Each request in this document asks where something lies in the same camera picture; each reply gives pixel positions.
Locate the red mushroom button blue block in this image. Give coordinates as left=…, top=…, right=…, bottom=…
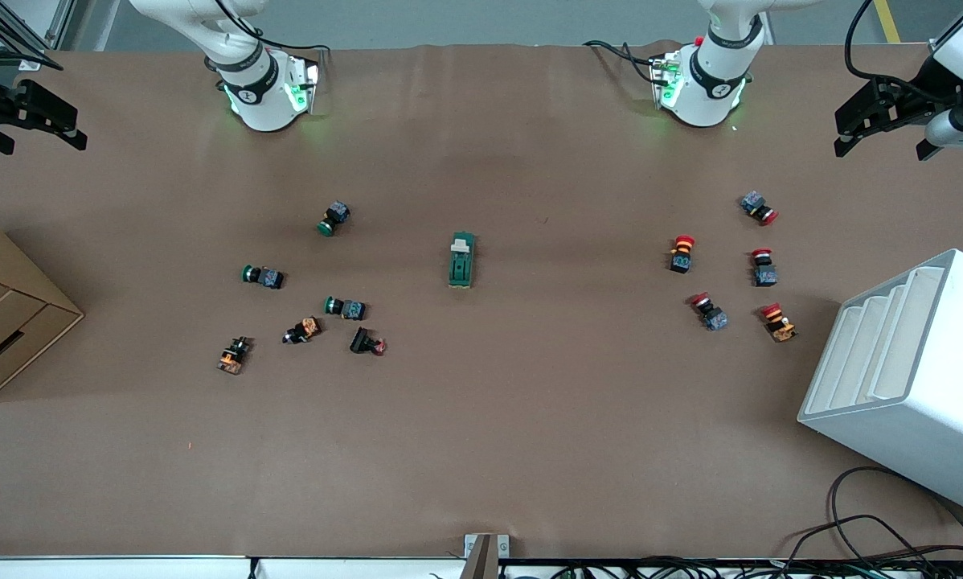
left=740, top=191, right=780, bottom=226
left=688, top=292, right=730, bottom=332
left=751, top=248, right=779, bottom=288

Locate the brown cardboard drawer box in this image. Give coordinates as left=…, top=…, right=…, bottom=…
left=0, top=213, right=85, bottom=403

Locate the red mushroom button orange block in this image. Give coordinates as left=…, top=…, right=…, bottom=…
left=760, top=302, right=798, bottom=343
left=668, top=235, right=697, bottom=275

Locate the white slotted sorting rack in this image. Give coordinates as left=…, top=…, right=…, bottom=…
left=797, top=248, right=963, bottom=518

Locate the black push button orange block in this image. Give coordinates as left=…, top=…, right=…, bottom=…
left=216, top=336, right=254, bottom=376
left=282, top=317, right=323, bottom=345

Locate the black push button red block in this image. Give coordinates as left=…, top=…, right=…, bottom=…
left=349, top=326, right=387, bottom=356

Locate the aluminium frame post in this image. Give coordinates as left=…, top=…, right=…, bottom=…
left=0, top=0, right=76, bottom=72

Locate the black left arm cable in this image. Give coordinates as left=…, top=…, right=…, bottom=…
left=583, top=39, right=669, bottom=85

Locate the black looped floor cable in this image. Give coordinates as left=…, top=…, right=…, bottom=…
left=783, top=466, right=963, bottom=579

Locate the metal table edge bracket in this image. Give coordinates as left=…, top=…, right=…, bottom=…
left=464, top=533, right=510, bottom=579

